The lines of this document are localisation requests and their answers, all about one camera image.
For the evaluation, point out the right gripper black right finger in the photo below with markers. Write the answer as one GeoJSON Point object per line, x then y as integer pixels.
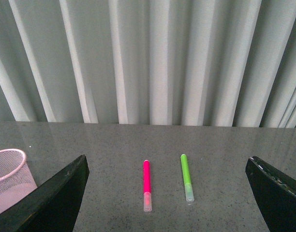
{"type": "Point", "coordinates": [275, 194]}

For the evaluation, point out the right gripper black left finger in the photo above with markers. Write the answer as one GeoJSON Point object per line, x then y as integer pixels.
{"type": "Point", "coordinates": [53, 206]}

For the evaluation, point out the pink highlighter pen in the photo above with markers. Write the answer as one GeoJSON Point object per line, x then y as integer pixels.
{"type": "Point", "coordinates": [147, 202]}

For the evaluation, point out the pink mesh pen cup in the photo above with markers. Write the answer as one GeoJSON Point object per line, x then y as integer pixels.
{"type": "Point", "coordinates": [16, 180]}

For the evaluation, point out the green highlighter pen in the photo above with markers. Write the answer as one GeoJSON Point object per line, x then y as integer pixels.
{"type": "Point", "coordinates": [186, 178]}

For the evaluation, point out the grey pleated curtain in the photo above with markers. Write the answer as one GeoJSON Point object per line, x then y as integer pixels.
{"type": "Point", "coordinates": [229, 63]}

